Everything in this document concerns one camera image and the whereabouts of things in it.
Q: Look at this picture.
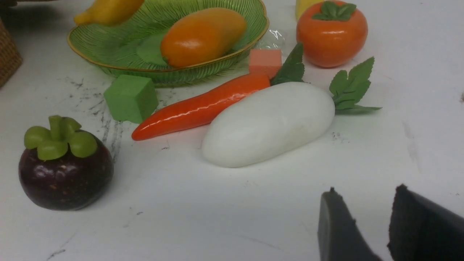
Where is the orange persimmon with green calyx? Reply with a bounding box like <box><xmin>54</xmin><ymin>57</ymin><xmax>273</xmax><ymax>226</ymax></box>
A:
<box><xmin>296</xmin><ymin>0</ymin><xmax>368</xmax><ymax>68</ymax></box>

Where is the green foam cube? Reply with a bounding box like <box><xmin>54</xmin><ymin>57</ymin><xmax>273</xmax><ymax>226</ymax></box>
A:
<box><xmin>103</xmin><ymin>75</ymin><xmax>159</xmax><ymax>124</ymax></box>

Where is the salmon pink foam cube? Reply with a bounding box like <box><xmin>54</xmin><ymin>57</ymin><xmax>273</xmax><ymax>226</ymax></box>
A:
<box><xmin>248</xmin><ymin>49</ymin><xmax>283</xmax><ymax>79</ymax></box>

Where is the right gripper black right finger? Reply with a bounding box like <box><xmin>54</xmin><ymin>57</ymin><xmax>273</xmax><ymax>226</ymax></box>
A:
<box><xmin>387</xmin><ymin>185</ymin><xmax>464</xmax><ymax>261</ymax></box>

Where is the yellow foam cube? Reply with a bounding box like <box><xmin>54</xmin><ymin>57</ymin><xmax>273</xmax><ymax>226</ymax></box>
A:
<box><xmin>295</xmin><ymin>0</ymin><xmax>324</xmax><ymax>20</ymax></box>

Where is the yellow banana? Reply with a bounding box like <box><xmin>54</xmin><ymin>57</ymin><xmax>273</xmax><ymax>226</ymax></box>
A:
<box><xmin>74</xmin><ymin>0</ymin><xmax>144</xmax><ymax>26</ymax></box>

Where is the orange carrot with green leaves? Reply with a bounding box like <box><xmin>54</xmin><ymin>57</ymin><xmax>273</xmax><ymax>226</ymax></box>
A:
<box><xmin>132</xmin><ymin>43</ymin><xmax>305</xmax><ymax>141</ymax></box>

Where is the white radish with green leaves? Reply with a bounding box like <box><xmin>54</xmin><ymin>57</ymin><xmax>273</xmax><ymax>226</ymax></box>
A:
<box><xmin>202</xmin><ymin>57</ymin><xmax>378</xmax><ymax>167</ymax></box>

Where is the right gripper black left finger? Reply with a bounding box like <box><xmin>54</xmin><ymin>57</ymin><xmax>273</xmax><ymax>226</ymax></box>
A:
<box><xmin>318</xmin><ymin>188</ymin><xmax>381</xmax><ymax>261</ymax></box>

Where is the green glass leaf plate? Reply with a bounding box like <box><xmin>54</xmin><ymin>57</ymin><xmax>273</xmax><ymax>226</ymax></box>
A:
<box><xmin>67</xmin><ymin>0</ymin><xmax>269</xmax><ymax>86</ymax></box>

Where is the woven wicker basket green lining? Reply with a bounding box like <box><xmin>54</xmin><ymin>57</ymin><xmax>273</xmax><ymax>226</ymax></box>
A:
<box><xmin>0</xmin><ymin>20</ymin><xmax>23</xmax><ymax>87</ymax></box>

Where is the dark purple mangosteen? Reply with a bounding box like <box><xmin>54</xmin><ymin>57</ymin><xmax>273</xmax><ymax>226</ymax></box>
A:
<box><xmin>18</xmin><ymin>115</ymin><xmax>114</xmax><ymax>211</ymax></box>

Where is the orange yellow mango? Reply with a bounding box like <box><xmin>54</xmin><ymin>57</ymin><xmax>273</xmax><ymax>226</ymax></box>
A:
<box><xmin>160</xmin><ymin>7</ymin><xmax>247</xmax><ymax>68</ymax></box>

